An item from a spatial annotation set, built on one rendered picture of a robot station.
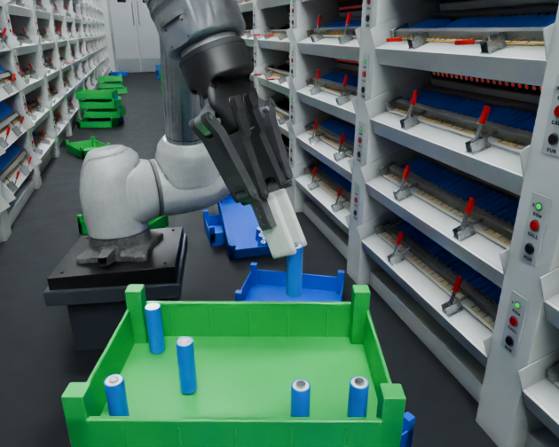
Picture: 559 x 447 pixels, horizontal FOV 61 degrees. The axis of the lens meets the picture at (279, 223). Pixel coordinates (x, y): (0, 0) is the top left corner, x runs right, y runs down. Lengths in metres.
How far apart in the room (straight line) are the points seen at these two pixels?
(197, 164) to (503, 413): 0.87
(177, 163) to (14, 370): 0.65
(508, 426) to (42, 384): 1.02
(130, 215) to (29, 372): 0.45
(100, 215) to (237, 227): 0.73
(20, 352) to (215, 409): 0.96
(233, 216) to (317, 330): 1.29
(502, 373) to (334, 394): 0.55
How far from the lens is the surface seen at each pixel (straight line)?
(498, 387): 1.08
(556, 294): 0.94
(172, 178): 1.24
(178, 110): 1.20
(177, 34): 0.52
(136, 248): 1.27
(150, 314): 0.59
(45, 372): 1.35
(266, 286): 1.56
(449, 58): 1.10
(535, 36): 0.99
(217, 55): 0.51
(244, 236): 1.82
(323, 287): 1.54
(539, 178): 0.90
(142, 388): 0.58
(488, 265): 1.02
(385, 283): 1.52
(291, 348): 0.62
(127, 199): 1.23
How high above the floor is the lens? 0.77
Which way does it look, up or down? 22 degrees down
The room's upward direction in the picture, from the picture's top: straight up
